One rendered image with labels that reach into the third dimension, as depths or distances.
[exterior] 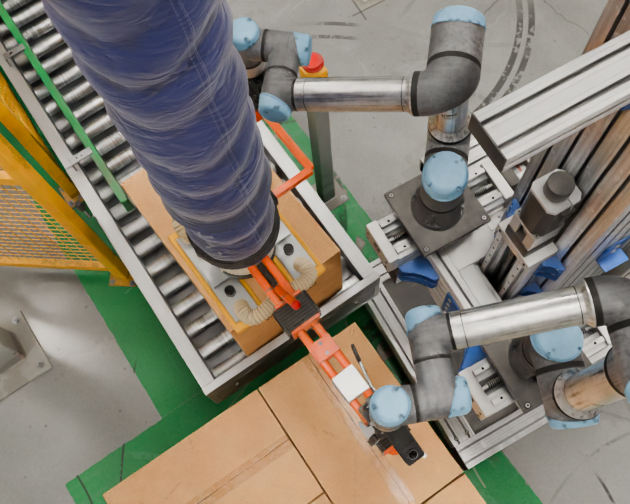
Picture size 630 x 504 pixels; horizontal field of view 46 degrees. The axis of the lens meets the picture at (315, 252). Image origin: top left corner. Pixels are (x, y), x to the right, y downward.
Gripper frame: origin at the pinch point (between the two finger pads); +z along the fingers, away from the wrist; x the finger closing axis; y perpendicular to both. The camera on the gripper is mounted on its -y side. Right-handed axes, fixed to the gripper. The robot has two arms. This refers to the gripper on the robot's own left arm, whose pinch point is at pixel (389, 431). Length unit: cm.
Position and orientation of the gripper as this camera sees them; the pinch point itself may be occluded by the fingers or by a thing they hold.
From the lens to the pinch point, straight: 176.2
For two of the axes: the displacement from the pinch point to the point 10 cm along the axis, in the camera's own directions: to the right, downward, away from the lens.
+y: -5.8, -7.6, 3.0
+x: -8.1, 5.7, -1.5
